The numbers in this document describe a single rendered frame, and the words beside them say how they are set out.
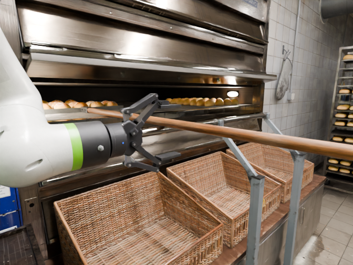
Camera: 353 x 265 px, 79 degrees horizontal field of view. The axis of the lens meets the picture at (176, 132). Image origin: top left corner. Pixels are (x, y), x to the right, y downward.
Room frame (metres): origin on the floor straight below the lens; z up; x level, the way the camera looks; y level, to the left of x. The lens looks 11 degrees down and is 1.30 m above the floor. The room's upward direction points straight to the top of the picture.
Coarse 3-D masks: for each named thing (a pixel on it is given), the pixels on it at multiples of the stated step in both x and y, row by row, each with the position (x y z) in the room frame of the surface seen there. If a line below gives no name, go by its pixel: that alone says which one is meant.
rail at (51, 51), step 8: (32, 48) 0.72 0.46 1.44; (40, 48) 0.74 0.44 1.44; (48, 48) 0.76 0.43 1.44; (72, 56) 0.80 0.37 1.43; (80, 56) 0.82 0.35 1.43; (88, 56) 0.84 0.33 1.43; (96, 56) 0.86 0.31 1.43; (104, 56) 0.88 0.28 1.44; (112, 56) 0.91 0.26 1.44; (152, 64) 1.04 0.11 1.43; (160, 64) 1.07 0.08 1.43; (168, 64) 1.10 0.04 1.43; (176, 64) 1.14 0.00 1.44; (184, 64) 1.18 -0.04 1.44; (232, 72) 1.46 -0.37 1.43; (240, 72) 1.53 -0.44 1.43; (248, 72) 1.60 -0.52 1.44
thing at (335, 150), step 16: (96, 112) 1.14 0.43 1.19; (112, 112) 1.03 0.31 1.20; (176, 128) 0.73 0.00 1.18; (192, 128) 0.67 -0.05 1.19; (208, 128) 0.62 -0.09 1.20; (224, 128) 0.59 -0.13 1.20; (272, 144) 0.49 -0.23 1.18; (288, 144) 0.47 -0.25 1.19; (304, 144) 0.45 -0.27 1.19; (320, 144) 0.43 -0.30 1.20; (336, 144) 0.41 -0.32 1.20; (352, 160) 0.39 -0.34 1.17
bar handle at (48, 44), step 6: (36, 42) 0.77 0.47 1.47; (42, 42) 0.78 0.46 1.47; (60, 48) 0.83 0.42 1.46; (66, 48) 0.84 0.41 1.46; (72, 48) 0.85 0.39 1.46; (78, 48) 0.86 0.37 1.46; (84, 48) 0.88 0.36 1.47; (90, 48) 0.89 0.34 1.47; (114, 54) 0.96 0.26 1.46; (120, 54) 0.98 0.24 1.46
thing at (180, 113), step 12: (204, 108) 1.57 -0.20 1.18; (216, 108) 1.59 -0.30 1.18; (228, 108) 1.69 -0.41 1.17; (240, 108) 1.80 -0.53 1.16; (252, 108) 1.93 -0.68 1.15; (60, 120) 0.91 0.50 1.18; (72, 120) 0.92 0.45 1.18; (84, 120) 0.95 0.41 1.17; (96, 120) 0.99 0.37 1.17; (108, 120) 1.03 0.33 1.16; (120, 120) 1.07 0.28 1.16; (132, 120) 1.12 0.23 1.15
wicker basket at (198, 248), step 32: (96, 192) 0.93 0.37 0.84; (128, 192) 1.03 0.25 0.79; (160, 192) 1.16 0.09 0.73; (64, 224) 0.72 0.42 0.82; (96, 224) 0.89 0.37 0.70; (128, 224) 0.98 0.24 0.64; (160, 224) 1.06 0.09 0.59; (192, 224) 0.98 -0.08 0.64; (64, 256) 0.76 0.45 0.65; (96, 256) 0.82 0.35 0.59; (160, 256) 0.82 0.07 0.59; (192, 256) 0.72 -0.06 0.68
